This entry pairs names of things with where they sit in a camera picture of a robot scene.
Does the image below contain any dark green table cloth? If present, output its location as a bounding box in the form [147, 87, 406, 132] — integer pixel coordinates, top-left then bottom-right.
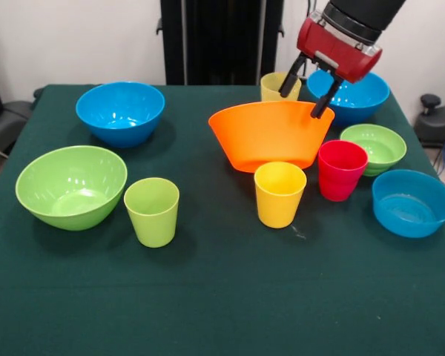
[0, 84, 445, 356]

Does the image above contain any small green bowl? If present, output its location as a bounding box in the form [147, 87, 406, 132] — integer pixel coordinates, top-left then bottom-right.
[339, 123, 408, 177]

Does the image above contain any red cup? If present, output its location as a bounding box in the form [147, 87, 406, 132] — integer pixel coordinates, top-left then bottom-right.
[317, 139, 369, 202]

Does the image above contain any small blue bowl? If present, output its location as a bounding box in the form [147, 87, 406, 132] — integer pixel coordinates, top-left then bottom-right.
[372, 169, 445, 239]

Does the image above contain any black knobbed equipment base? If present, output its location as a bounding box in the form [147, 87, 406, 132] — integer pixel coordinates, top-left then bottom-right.
[415, 93, 445, 149]

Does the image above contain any black chair base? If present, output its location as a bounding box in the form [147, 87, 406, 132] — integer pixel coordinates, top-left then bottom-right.
[0, 99, 34, 156]

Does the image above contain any large blue bowl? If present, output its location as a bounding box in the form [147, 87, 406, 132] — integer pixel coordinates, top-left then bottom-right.
[75, 81, 166, 149]
[306, 68, 391, 128]

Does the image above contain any large orange bowl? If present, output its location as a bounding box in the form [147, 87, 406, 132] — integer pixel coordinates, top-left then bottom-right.
[208, 99, 336, 174]

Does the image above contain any pale translucent yellow cup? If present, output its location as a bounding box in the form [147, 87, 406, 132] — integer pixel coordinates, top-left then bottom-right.
[260, 72, 303, 103]

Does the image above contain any large green bowl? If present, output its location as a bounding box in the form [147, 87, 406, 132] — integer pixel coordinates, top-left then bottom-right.
[15, 145, 128, 231]

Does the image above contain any black hanging cable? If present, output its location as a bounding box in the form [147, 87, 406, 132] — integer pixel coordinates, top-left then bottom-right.
[301, 0, 320, 81]

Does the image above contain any green cup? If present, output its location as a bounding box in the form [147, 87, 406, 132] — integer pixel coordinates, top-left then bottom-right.
[123, 177, 180, 248]

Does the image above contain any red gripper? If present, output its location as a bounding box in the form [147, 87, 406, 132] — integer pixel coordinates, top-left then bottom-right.
[278, 10, 383, 120]

